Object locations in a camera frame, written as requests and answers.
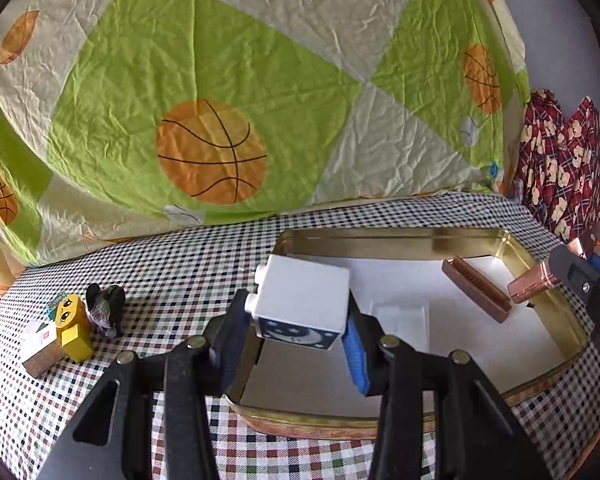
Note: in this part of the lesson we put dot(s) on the basketball print quilt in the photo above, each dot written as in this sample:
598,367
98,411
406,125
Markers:
230,60

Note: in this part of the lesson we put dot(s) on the black foil item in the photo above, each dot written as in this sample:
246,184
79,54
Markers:
105,307

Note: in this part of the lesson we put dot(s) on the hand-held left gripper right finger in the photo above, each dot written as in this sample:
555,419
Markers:
355,355

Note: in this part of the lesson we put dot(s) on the white paper liner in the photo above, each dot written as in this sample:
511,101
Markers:
480,350

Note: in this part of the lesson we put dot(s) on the copper metal lighter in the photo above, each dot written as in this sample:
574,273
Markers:
530,285

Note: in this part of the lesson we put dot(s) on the white toy block moon print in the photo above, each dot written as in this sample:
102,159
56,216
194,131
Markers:
305,292

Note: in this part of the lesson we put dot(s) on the checked tablecloth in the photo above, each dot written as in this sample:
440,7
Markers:
180,285

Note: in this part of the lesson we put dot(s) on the white and cork box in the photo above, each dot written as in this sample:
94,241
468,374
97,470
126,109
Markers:
40,355

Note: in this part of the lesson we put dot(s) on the teal toy block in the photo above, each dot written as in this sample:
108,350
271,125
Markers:
52,307

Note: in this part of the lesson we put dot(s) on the brown ribbed metal case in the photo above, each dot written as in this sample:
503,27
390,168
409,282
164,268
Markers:
475,287

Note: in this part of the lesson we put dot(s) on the gold metal tin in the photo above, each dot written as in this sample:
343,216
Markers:
330,422

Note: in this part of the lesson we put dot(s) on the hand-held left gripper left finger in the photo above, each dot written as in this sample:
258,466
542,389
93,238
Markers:
239,321

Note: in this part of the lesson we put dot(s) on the plain yellow toy cube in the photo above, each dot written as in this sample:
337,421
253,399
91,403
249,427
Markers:
77,345

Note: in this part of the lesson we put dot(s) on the red plaid printed cloth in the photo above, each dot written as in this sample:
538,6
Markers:
565,170

